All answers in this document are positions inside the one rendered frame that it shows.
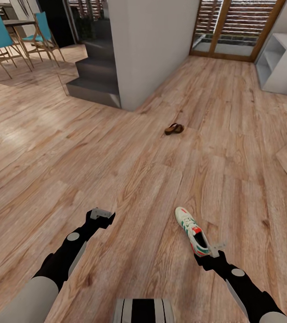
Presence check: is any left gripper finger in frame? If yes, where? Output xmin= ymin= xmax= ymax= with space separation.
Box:
xmin=108 ymin=213 xmax=115 ymax=225

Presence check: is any sandal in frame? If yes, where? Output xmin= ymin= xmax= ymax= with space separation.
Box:
xmin=165 ymin=123 xmax=185 ymax=135

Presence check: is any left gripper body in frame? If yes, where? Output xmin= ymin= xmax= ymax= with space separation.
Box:
xmin=85 ymin=212 xmax=108 ymax=233

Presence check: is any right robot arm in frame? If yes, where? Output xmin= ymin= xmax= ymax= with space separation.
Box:
xmin=194 ymin=242 xmax=287 ymax=323

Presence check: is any gym shoe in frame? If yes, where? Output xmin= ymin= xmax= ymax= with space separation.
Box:
xmin=175 ymin=207 xmax=210 ymax=257

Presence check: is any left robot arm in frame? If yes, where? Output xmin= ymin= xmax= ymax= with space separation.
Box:
xmin=0 ymin=208 xmax=115 ymax=323

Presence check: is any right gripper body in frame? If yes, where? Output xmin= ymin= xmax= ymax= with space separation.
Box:
xmin=201 ymin=251 xmax=227 ymax=274

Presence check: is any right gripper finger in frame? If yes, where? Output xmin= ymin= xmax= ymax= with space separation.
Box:
xmin=194 ymin=254 xmax=203 ymax=266

